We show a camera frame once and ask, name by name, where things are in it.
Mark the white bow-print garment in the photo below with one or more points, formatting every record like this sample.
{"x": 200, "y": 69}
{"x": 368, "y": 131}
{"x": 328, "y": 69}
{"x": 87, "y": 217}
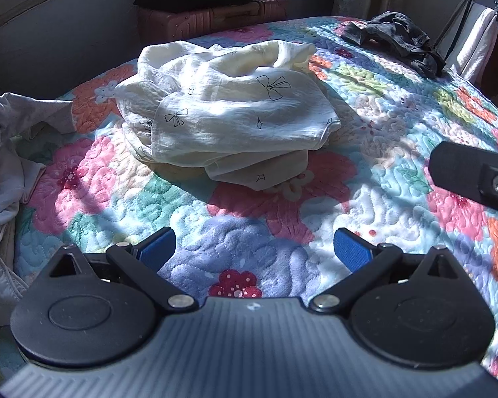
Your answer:
{"x": 232, "y": 107}

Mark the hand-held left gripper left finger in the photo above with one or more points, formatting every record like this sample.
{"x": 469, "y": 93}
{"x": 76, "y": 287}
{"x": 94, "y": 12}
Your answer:
{"x": 157, "y": 248}

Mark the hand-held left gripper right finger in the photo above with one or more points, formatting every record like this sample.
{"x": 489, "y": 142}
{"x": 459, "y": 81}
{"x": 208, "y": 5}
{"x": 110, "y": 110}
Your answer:
{"x": 350, "y": 251}

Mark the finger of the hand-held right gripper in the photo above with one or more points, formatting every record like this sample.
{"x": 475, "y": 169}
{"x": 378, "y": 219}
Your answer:
{"x": 460, "y": 170}

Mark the light grey garment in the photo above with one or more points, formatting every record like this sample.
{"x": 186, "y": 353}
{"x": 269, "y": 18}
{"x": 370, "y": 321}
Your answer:
{"x": 4, "y": 174}

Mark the dark grey pants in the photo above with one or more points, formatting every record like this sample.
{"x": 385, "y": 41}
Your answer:
{"x": 398, "y": 35}

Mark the pink suitcase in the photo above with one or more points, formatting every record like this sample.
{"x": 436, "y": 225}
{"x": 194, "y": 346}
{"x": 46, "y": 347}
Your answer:
{"x": 215, "y": 18}

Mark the floral quilted blanket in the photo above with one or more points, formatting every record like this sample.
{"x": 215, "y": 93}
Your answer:
{"x": 357, "y": 182}

